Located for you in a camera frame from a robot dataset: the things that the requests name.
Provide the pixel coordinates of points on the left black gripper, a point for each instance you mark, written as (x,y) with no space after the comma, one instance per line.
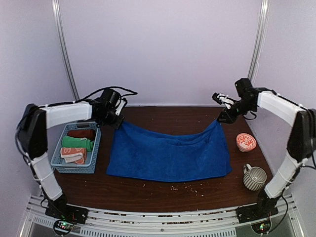
(116,124)

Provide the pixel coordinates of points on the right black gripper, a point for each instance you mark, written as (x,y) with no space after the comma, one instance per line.
(230,118)

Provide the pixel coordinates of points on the orange bunny pattern towel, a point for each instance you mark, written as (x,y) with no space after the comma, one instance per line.
(74,155)

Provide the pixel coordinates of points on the blue towel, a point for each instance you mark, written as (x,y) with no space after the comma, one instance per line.
(142,154)

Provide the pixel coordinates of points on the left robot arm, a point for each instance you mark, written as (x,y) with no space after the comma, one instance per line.
(31,134)

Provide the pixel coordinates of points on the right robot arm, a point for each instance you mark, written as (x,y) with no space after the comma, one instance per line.
(300,144)

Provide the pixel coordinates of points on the dark red rolled towel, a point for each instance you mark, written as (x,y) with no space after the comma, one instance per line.
(88,134)

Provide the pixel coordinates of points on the orange white patterned bowl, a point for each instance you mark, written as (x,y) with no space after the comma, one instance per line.
(245,142)

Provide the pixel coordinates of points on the green rolled towel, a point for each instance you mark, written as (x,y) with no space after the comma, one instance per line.
(72,142)

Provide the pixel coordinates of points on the light blue plastic basket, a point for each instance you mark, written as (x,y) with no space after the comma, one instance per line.
(89,167)

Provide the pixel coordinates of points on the grey striped mug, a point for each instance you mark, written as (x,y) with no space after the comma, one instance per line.
(254,177)

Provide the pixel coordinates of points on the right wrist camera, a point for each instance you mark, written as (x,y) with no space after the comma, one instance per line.
(223,99)

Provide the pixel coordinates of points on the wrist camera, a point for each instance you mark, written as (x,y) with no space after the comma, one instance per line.
(121,104)
(223,99)

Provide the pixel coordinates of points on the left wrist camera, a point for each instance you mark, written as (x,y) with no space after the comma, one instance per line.
(121,104)

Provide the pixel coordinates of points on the right aluminium frame post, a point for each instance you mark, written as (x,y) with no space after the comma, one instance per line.
(259,41)

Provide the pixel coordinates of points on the aluminium frame post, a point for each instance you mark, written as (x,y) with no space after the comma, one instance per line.
(63,46)
(259,41)

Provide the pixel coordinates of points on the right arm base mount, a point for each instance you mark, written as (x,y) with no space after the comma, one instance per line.
(256,214)

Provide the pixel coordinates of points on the front aluminium rail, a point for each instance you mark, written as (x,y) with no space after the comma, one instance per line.
(223,222)

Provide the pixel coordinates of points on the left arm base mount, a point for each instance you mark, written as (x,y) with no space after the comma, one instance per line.
(67,220)

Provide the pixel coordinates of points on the left aluminium frame post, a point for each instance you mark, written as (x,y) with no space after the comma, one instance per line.
(63,46)

